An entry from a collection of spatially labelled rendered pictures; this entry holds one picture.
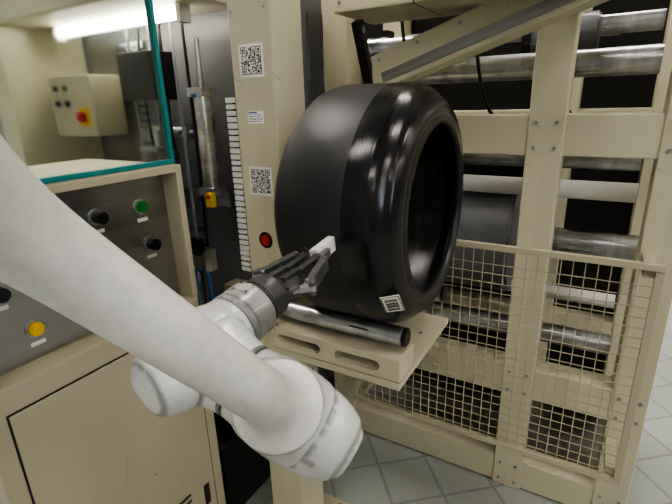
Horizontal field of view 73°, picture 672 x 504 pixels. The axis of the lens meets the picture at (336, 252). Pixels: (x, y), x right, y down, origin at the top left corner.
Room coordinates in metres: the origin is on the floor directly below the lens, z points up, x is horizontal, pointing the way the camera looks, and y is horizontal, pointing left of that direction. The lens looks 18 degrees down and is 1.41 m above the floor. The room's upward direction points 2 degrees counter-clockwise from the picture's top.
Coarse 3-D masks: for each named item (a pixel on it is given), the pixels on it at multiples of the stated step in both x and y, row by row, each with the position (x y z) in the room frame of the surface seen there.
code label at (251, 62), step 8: (240, 48) 1.19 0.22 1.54; (248, 48) 1.18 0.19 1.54; (256, 48) 1.17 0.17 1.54; (240, 56) 1.19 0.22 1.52; (248, 56) 1.18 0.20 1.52; (256, 56) 1.17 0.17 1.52; (240, 64) 1.19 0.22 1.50; (248, 64) 1.18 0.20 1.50; (256, 64) 1.17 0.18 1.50; (240, 72) 1.20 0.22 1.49; (248, 72) 1.18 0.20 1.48; (256, 72) 1.17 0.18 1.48
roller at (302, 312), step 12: (288, 312) 1.05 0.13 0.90; (300, 312) 1.03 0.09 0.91; (312, 312) 1.02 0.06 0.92; (324, 312) 1.01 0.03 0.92; (336, 312) 1.00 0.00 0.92; (324, 324) 1.00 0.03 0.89; (336, 324) 0.98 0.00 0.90; (348, 324) 0.96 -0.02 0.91; (360, 324) 0.95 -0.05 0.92; (372, 324) 0.94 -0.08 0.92; (384, 324) 0.93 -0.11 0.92; (372, 336) 0.93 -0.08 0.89; (384, 336) 0.91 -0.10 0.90; (396, 336) 0.90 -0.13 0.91; (408, 336) 0.91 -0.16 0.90
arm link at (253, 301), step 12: (240, 288) 0.62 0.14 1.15; (252, 288) 0.61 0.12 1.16; (228, 300) 0.58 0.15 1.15; (240, 300) 0.58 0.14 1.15; (252, 300) 0.59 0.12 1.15; (264, 300) 0.60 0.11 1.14; (252, 312) 0.58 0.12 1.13; (264, 312) 0.59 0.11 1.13; (252, 324) 0.57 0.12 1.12; (264, 324) 0.59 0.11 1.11
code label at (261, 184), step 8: (256, 168) 1.18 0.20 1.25; (264, 168) 1.17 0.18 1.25; (256, 176) 1.18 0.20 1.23; (264, 176) 1.17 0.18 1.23; (256, 184) 1.18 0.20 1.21; (264, 184) 1.17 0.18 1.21; (272, 184) 1.16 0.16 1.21; (256, 192) 1.19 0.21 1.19; (264, 192) 1.17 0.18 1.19; (272, 192) 1.16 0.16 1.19
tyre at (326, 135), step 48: (336, 96) 1.02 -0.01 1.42; (384, 96) 0.95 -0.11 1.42; (432, 96) 1.01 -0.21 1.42; (288, 144) 0.97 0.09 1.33; (336, 144) 0.90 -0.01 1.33; (384, 144) 0.86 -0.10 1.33; (432, 144) 1.27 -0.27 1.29; (288, 192) 0.90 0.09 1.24; (336, 192) 0.85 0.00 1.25; (384, 192) 0.83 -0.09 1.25; (432, 192) 1.30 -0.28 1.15; (288, 240) 0.90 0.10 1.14; (336, 240) 0.84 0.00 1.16; (384, 240) 0.81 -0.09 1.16; (432, 240) 1.25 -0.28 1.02; (336, 288) 0.87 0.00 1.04; (384, 288) 0.84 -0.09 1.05; (432, 288) 1.01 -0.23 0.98
